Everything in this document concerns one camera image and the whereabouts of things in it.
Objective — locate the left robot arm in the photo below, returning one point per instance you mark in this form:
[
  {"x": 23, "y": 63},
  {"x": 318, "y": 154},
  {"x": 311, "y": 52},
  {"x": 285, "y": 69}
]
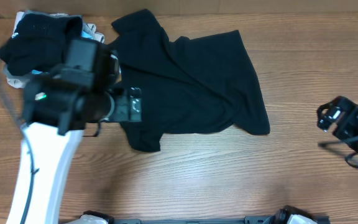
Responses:
[{"x": 57, "y": 106}]

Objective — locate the folded black garment on pile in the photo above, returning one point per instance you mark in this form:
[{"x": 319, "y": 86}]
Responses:
[{"x": 36, "y": 43}]

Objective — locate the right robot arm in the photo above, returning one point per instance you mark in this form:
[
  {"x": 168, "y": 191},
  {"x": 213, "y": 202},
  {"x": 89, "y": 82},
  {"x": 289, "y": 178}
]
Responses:
[{"x": 346, "y": 132}]

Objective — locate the grey folded garment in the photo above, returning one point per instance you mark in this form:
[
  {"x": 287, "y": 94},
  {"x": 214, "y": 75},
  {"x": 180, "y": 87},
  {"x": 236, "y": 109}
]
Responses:
[{"x": 8, "y": 73}]

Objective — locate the black t-shirt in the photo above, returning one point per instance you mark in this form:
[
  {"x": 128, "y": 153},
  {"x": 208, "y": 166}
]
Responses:
[{"x": 202, "y": 85}]

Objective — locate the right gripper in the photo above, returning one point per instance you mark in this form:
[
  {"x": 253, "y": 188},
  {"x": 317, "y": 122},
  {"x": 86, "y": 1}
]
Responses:
[{"x": 355, "y": 116}]

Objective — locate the beige folded garment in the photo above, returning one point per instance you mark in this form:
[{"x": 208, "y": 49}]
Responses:
[{"x": 20, "y": 82}]

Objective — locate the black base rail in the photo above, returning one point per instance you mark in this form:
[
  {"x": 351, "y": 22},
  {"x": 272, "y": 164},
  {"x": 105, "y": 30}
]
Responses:
[{"x": 285, "y": 215}]

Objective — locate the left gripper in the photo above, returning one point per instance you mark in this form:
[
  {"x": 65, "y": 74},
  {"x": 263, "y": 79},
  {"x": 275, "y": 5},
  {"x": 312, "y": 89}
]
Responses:
[{"x": 122, "y": 113}]

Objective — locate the light blue folded garment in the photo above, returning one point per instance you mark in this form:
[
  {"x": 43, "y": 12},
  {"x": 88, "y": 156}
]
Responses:
[{"x": 83, "y": 34}]

